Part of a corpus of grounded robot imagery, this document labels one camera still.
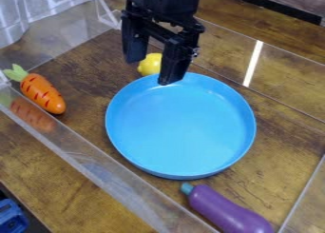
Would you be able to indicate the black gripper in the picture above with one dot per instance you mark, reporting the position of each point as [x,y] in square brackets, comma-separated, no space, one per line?
[162,19]

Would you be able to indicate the orange toy carrot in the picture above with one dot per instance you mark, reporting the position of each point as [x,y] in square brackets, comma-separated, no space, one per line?
[38,89]

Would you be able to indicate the yellow toy lemon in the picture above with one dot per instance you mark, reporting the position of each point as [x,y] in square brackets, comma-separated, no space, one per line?
[150,64]

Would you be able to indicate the clear acrylic back barrier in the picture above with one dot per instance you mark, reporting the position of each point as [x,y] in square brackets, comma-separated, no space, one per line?
[276,72]

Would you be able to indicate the clear acrylic barrier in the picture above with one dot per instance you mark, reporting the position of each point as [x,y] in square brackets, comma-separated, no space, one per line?
[276,72]
[166,216]

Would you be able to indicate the blue round plate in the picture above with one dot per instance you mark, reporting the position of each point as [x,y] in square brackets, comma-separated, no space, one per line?
[183,131]

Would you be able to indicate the dark wooden bar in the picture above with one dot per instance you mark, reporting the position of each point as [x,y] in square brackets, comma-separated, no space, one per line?
[286,10]

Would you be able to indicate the white sheer curtain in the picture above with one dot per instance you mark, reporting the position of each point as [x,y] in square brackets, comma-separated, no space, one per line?
[19,13]

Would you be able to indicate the purple toy eggplant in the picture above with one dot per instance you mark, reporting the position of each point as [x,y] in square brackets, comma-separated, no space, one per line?
[229,216]

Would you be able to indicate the clear acrylic front barrier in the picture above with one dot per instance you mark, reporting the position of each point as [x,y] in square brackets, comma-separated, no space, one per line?
[166,216]

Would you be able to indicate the blue object at corner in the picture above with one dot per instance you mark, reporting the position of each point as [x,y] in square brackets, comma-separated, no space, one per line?
[13,222]

